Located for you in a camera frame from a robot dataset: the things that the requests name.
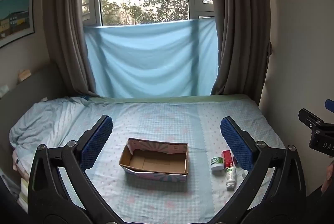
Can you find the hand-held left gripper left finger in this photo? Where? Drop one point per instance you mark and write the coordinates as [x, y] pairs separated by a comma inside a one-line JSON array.
[[96, 145]]

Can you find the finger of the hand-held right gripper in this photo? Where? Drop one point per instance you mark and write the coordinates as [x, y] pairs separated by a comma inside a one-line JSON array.
[[310, 119], [329, 104]]

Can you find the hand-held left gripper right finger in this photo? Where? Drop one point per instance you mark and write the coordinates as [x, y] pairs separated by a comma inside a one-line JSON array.
[[236, 143]]

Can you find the small red box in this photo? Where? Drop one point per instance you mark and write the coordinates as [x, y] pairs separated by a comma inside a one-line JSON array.
[[227, 157]]

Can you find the white jar green label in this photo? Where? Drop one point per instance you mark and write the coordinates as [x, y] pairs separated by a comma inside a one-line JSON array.
[[217, 165]]

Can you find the white bottle green label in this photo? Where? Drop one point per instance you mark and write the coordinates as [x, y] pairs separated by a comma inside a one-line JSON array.
[[231, 178]]

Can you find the cardboard box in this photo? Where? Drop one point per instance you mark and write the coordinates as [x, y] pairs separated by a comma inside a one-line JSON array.
[[154, 160]]

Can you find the person's right hand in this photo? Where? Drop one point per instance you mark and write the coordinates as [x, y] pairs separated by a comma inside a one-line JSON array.
[[329, 177]]

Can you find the light blue crumpled quilt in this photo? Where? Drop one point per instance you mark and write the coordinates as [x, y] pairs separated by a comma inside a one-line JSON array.
[[44, 122]]

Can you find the checked floral bed sheet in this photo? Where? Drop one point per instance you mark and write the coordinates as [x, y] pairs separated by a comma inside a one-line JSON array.
[[161, 119]]

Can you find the curtain tieback hook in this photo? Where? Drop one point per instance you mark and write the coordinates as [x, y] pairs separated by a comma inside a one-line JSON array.
[[269, 49]]

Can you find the green mattress pad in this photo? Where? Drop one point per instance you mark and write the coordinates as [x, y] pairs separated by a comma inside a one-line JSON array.
[[167, 99]]

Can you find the grey bed headboard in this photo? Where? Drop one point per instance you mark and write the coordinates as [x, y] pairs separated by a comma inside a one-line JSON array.
[[31, 93]]

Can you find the pale folded bedding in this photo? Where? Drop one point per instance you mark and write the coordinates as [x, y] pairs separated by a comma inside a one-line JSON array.
[[22, 187]]

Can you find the light blue hanging cloth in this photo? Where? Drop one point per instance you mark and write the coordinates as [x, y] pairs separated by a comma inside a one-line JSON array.
[[151, 62]]

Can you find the beige tissue pack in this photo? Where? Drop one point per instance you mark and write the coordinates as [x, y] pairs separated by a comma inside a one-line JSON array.
[[24, 75]]

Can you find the brown right curtain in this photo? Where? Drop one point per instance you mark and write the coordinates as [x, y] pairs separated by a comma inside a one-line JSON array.
[[240, 30]]

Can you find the brown curtain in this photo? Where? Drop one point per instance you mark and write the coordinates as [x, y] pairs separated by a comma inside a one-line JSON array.
[[240, 30], [66, 30]]

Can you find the brown left curtain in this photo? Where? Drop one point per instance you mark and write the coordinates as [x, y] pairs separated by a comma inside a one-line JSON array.
[[66, 30]]

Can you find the framed wall poster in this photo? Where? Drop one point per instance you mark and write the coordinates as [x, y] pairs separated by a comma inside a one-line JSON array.
[[14, 17]]

